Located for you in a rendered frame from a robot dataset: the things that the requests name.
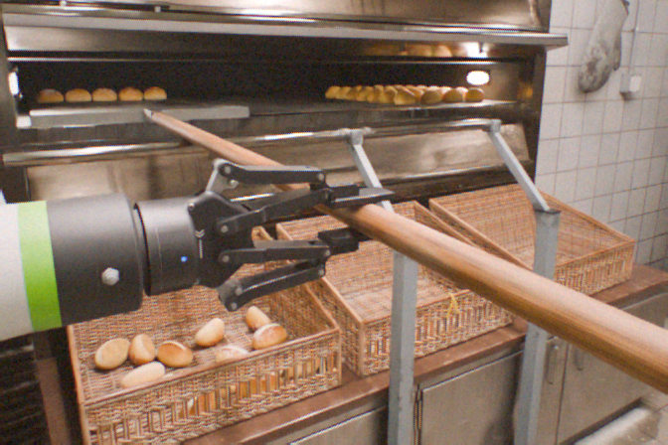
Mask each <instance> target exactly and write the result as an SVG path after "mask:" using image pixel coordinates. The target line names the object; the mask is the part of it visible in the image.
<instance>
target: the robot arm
mask: <svg viewBox="0 0 668 445"><path fill-rule="evenodd" d="M211 167H212V170H213V171H214V172H213V174H212V177H211V179H210V182H209V184H208V187H207V188H205V189H201V190H199V191H198V192H197V193H195V194H193V195H191V196H188V197H179V198H171V199H162V200H153V201H144V202H136V203H134V205H133V210H132V207H131V204H130V201H129V200H128V198H127V197H126V196H125V195H124V194H123V193H117V194H107V195H98V196H88V197H79V198H69V199H59V200H50V201H40V202H31V203H22V204H11V205H6V203H5V201H4V198H3V196H2V193H1V191H0V341H4V340H7V339H11V338H14V337H18V336H22V335H27V334H31V333H35V332H40V331H45V330H49V329H54V328H59V327H63V326H67V325H72V324H77V323H81V322H86V321H91V320H96V319H100V318H105V317H110V316H115V315H119V314H124V313H129V312H134V311H138V310H139V309H140V307H141V306H142V303H143V290H144V292H145V294H146V296H147V297H151V296H156V295H161V294H166V293H171V292H176V291H181V290H186V289H190V288H193V287H195V286H205V287H208V288H215V289H216V291H217V292H218V294H219V296H218V298H219V300H220V301H221V303H222V304H223V305H224V306H225V308H226V309H227V310H228V311H229V312H232V313H233V312H236V311H238V310H239V309H240V308H242V307H243V306H245V305H246V304H247V303H248V302H249V301H251V300H253V299H256V298H259V297H262V296H265V295H269V294H272V293H275V292H278V291H281V290H284V289H288V288H291V287H294V286H297V285H300V284H303V283H307V282H310V281H313V280H316V279H319V278H322V277H324V276H325V274H326V268H325V265H326V262H327V260H328V259H329V258H330V257H331V256H333V255H339V254H344V253H349V252H355V251H356V250H358V249H359V242H365V241H371V240H374V239H372V238H370V237H368V236H366V235H364V234H363V233H361V232H359V231H357V230H355V229H353V228H351V227H349V226H346V227H340V228H333V229H327V230H320V231H318V238H319V239H320V241H319V240H318V239H316V238H315V237H312V238H313V239H298V240H254V239H252V237H251V234H252V230H253V227H254V226H255V225H258V224H262V223H264V222H265V221H267V220H270V219H273V218H277V217H280V216H283V215H287V214H290V213H293V212H296V211H300V210H303V209H306V208H310V207H313V206H316V205H319V204H322V205H324V206H326V207H328V208H330V209H332V210H335V209H342V208H348V207H354V206H361V205H366V204H373V203H379V202H386V201H392V200H394V199H395V192H392V191H389V190H386V189H383V188H380V187H373V188H366V189H360V186H359V185H357V184H354V183H351V182H348V181H347V182H339V183H331V184H327V182H326V173H325V172H324V171H322V170H320V169H317V168H314V167H311V166H238V165H236V164H233V163H231V162H228V161H225V160H223V159H220V158H217V159H215V160H214V161H213V162H212V164H211ZM238 182H240V183H243V184H253V185H259V184H308V185H309V186H307V187H303V188H300V189H296V190H293V191H289V192H286V193H282V194H278V195H275V196H271V197H268V198H264V199H261V200H257V201H253V202H243V203H240V204H237V203H236V202H234V201H232V200H231V199H229V198H227V197H225V196H224V195H222V194H221V192H222V190H224V189H232V188H234V187H235V186H236V185H237V184H238ZM280 260H301V261H297V262H294V263H290V264H287V265H283V266H280V267H277V268H273V269H270V270H267V271H264V272H260V273H257V274H254V275H250V276H247V277H244V278H241V279H239V280H237V279H230V280H228V279H229V278H230V277H232V276H233V275H234V274H235V273H236V272H237V271H238V270H239V269H240V268H241V267H242V266H243V265H244V264H253V263H264V262H265V261H280ZM227 280H228V281H227Z"/></svg>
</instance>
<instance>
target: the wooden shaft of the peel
mask: <svg viewBox="0 0 668 445"><path fill-rule="evenodd" d="M152 120H153V122H154V123H156V124H158V125H160V126H162V127H163V128H165V129H167V130H169V131H171V132H173V133H175V134H177V135H178V136H180V137H182V138H184V139H186V140H188V141H190V142H192V143H194V144H195V145H197V146H199V147H201V148H203V149H205V150H207V151H209V152H210V153H212V154H214V155H216V156H218V157H220V158H222V159H224V160H225V161H228V162H231V163H233V164H236V165H238V166H283V165H281V164H279V163H276V162H274V161H272V160H269V159H267V158H265V157H262V156H260V155H258V154H255V153H253V152H252V151H249V150H247V149H245V148H242V147H240V146H238V145H235V144H233V143H231V142H228V141H226V140H224V139H221V138H219V137H217V136H215V135H212V134H210V133H208V132H205V131H203V130H201V129H198V128H196V127H194V126H191V125H189V124H187V123H184V122H182V121H180V120H177V119H175V118H173V117H170V116H168V115H166V114H163V113H161V112H155V113H153V115H152ZM271 185H272V186H274V187H276V188H278V189H280V190H282V191H284V192H289V191H293V190H296V189H300V188H303V187H307V186H309V185H308V184H271ZM313 208H315V209H317V210H318V211H320V212H322V213H324V214H326V215H328V216H330V217H332V218H333V219H335V220H337V221H339V222H341V223H344V224H346V225H347V226H349V227H351V228H353V229H355V230H357V231H359V232H361V233H363V234H364V235H366V236H368V237H370V238H372V239H374V240H376V241H378V242H379V243H381V244H383V245H385V246H387V247H389V248H391V249H393V250H394V251H396V252H398V253H400V254H402V255H404V256H406V257H408V258H409V259H411V260H413V261H415V262H417V263H419V264H421V265H423V266H425V267H426V268H428V269H430V270H432V271H434V272H436V273H438V274H440V275H441V276H443V277H445V278H447V279H449V280H451V281H453V282H455V283H456V284H458V285H460V286H462V287H464V288H466V289H468V290H470V291H471V292H473V293H475V294H477V295H479V296H481V297H483V298H485V299H487V300H488V301H490V302H492V303H494V304H496V305H498V306H500V307H502V308H503V309H505V310H507V311H509V312H511V313H513V314H515V315H517V316H518V317H520V318H522V319H524V320H526V321H528V322H530V323H532V324H533V325H535V326H537V327H539V328H541V329H543V330H545V331H547V332H549V333H550V334H552V335H554V336H556V337H558V338H560V339H562V340H564V341H565V342H567V343H569V344H571V345H573V346H575V347H577V348H579V349H580V350H582V351H584V352H586V353H588V354H590V355H592V356H594V357H596V358H597V359H599V360H601V361H603V362H605V363H607V364H609V365H611V366H612V367H614V368H616V369H618V370H620V371H623V372H625V373H626V374H628V375H630V376H632V377H634V378H636V379H638V380H640V381H641V382H643V383H645V384H647V385H649V386H651V387H653V388H655V389H657V390H658V391H660V392H662V393H664V394H666V395H668V331H667V330H665V329H662V328H660V327H658V326H655V325H653V324H651V323H648V322H646V321H644V320H641V319H639V318H637V317H634V316H632V315H630V314H628V313H625V312H623V311H621V310H618V309H616V308H614V307H611V306H609V305H607V304H604V303H602V302H600V301H597V300H595V299H593V298H590V297H588V296H586V295H583V294H582V293H580V292H577V291H575V290H573V289H570V288H568V287H566V286H563V285H561V284H559V283H556V282H554V281H552V280H550V279H547V278H545V277H543V276H540V275H538V274H536V273H533V272H531V271H529V270H526V269H524V268H522V267H519V266H517V265H515V264H512V263H510V262H508V261H505V260H503V259H501V258H498V257H496V256H494V255H491V254H489V253H487V252H484V251H482V250H480V249H477V248H475V247H473V246H470V245H468V244H466V243H464V242H461V241H459V240H457V239H454V238H452V237H450V236H447V235H445V234H443V233H440V232H438V231H436V230H433V229H431V228H429V227H426V226H424V225H422V224H419V223H417V222H413V221H411V220H409V219H406V218H404V217H402V216H399V215H397V214H395V213H392V212H390V211H388V210H385V209H383V208H381V207H379V206H376V205H374V204H366V205H361V206H354V207H348V208H342V209H335V210H332V209H330V208H328V207H326V206H324V205H322V204H319V205H316V206H313Z"/></svg>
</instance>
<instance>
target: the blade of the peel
mask: <svg viewBox="0 0 668 445"><path fill-rule="evenodd" d="M146 108H158V109H160V110H162V111H164V114H166V115H168V116H170V117H173V118H175V119H177V120H184V119H205V118H225V117H246V116H250V112H249V108H248V107H241V106H214V105H202V106H174V107H146ZM30 116H31V123H32V127H40V126H60V125H81V124H101V123H122V122H142V121H145V117H144V108H117V109H90V110H62V111H34V112H31V115H30Z"/></svg>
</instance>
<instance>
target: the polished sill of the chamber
mask: <svg viewBox="0 0 668 445"><path fill-rule="evenodd" d="M530 111H531V103H530V102H505V103H484V104H463V105H443V106H422V107H401V108H380V109H359V110H338V111H317V112H297V113H277V114H256V115H250V116H246V117H225V118H205V119H184V120H180V121H182V122H184V123H187V124H189V125H191V126H194V127H196V128H198V129H201V130H203V131H205V132H208V133H217V132H233V131H249V130H263V129H279V128H295V127H310V126H326V125H342V124H357V123H373V122H389V121H404V120H420V119H436V118H451V117H466V116H482V115H498V114H513V113H529V112H530ZM17 130H18V137H19V144H20V145H30V144H46V143H62V142H77V141H92V140H108V139H123V138H139V137H155V136H170V135H177V134H175V133H173V132H171V131H169V130H167V129H165V128H163V127H162V126H160V125H158V124H154V125H152V124H150V123H149V122H147V121H142V122H122V123H101V124H81V125H60V126H40V127H32V125H26V126H18V128H17Z"/></svg>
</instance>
